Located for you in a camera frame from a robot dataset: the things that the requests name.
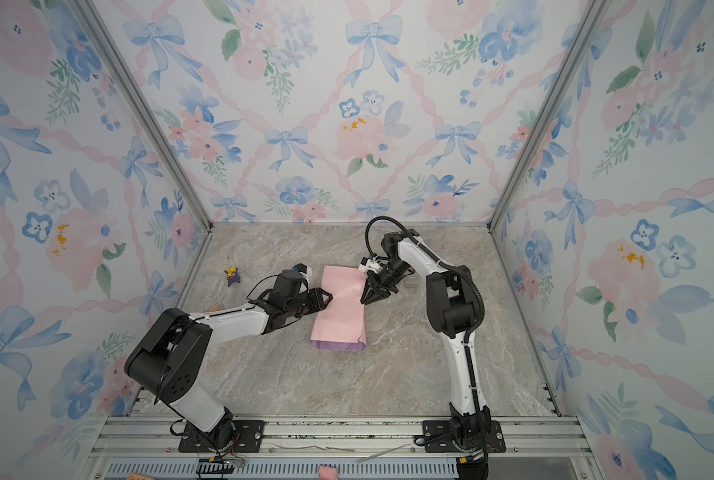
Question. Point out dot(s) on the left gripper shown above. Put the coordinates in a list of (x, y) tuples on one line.
[(318, 299)]

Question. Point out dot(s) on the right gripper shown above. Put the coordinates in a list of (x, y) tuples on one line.
[(375, 287)]

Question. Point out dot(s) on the purple wrapping paper sheet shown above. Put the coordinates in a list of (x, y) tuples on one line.
[(341, 325)]

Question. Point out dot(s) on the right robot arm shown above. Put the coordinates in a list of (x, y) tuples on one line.
[(454, 309)]

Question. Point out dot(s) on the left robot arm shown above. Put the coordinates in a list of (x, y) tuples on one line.
[(168, 360)]

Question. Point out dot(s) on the yellow purple toy figure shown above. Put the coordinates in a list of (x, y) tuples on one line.
[(232, 276)]

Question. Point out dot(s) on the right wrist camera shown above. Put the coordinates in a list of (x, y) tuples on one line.
[(372, 263)]

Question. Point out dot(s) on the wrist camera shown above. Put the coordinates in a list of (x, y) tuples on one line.
[(372, 263), (302, 269)]

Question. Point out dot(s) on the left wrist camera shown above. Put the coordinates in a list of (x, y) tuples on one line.
[(302, 269)]

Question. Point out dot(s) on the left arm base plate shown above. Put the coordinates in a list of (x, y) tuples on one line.
[(236, 436)]

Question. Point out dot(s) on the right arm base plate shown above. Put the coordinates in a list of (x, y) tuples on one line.
[(439, 436)]

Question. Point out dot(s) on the pink object on rail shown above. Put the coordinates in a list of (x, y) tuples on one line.
[(326, 472)]

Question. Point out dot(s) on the aluminium rail frame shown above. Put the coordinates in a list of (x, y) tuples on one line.
[(290, 447)]

